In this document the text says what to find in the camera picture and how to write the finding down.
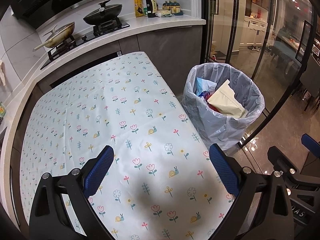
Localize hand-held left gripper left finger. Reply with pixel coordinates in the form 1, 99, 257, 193
29, 145, 115, 240

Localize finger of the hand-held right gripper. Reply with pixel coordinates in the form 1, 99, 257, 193
301, 133, 320, 159
267, 146, 320, 188

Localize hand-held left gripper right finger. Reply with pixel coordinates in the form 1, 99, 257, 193
209, 143, 298, 240

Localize waste bin with plastic liner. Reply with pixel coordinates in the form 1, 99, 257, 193
182, 64, 265, 152

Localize beige paper bag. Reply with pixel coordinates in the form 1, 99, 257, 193
207, 79, 247, 118

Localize blue white wipes packet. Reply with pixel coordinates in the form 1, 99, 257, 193
195, 77, 218, 97

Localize floral print tablecloth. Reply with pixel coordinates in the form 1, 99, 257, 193
19, 51, 239, 240

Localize black gas stove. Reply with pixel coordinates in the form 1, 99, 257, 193
40, 20, 130, 70

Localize glass sliding door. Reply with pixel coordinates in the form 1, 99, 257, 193
200, 0, 320, 170

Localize hanging kitchen cloth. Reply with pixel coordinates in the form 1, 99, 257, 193
0, 60, 7, 87

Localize beige wok with glass lid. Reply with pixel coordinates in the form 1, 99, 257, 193
34, 21, 76, 50

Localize kitchen counter cabinet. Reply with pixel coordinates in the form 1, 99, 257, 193
0, 11, 207, 155

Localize black wok with lid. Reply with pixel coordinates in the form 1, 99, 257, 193
83, 0, 123, 26

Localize yellow seasoning package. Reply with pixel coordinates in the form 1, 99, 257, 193
134, 0, 145, 18

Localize spice jar set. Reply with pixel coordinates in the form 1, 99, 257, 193
162, 0, 184, 15

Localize dark sauce bottle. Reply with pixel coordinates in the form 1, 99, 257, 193
145, 0, 159, 18

